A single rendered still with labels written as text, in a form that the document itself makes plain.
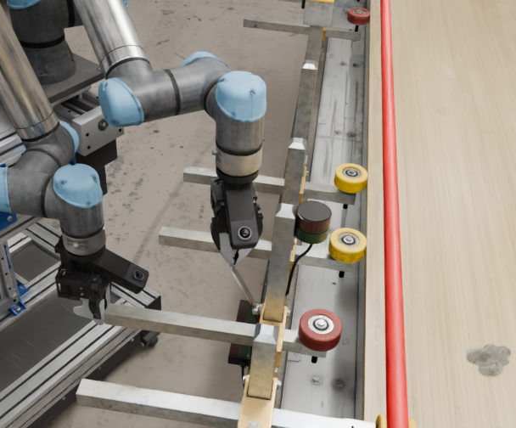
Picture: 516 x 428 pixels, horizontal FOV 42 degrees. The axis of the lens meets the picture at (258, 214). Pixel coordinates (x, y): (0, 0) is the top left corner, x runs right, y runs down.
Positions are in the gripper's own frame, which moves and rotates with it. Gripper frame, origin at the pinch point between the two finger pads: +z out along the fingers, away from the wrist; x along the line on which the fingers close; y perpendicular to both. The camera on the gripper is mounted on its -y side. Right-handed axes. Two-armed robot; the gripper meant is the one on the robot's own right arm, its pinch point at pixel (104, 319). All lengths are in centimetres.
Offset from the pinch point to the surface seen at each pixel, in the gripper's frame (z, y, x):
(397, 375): -82, -40, 69
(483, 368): -9, -71, 5
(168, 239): -2.0, -7.2, -23.5
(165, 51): 83, 59, -280
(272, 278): -16.0, -32.0, -2.2
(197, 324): -3.6, -18.7, 0.8
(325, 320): -7.9, -42.8, -1.2
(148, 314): -3.5, -9.0, 0.0
